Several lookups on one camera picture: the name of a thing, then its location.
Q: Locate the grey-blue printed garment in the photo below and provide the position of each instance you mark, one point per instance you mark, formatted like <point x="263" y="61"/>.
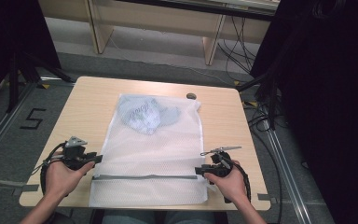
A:
<point x="144" y="115"/>

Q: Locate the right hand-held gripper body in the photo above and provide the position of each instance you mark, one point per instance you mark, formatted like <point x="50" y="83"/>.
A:
<point x="220" y="166"/>

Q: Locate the black metal stand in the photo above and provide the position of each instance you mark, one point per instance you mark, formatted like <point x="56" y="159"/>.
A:
<point x="272" y="102"/>

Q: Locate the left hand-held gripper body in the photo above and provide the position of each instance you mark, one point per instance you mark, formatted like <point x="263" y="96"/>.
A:
<point x="74" y="152"/>

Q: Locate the black curtain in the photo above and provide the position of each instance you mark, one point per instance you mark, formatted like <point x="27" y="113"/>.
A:
<point x="9" y="40"/>
<point x="329" y="93"/>

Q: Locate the person's left hand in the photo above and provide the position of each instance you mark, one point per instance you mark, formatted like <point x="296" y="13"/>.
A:
<point x="60" y="179"/>

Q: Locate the grey tape strip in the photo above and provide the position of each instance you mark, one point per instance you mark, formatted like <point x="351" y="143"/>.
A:
<point x="24" y="188"/>
<point x="266" y="198"/>

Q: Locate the person's right hand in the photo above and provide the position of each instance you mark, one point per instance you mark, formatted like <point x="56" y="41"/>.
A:
<point x="231" y="183"/>

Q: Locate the white mesh laundry bag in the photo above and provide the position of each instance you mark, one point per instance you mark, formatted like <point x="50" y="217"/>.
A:
<point x="155" y="161"/>

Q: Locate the black tripod stand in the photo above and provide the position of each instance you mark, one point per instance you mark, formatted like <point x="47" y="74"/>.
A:
<point x="14" y="84"/>

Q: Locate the aluminium floor rail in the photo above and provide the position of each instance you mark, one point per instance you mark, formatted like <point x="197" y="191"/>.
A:
<point x="287" y="174"/>
<point x="0" y="130"/>

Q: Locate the round grey table grommet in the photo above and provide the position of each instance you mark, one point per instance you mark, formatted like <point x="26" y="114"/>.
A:
<point x="191" y="96"/>

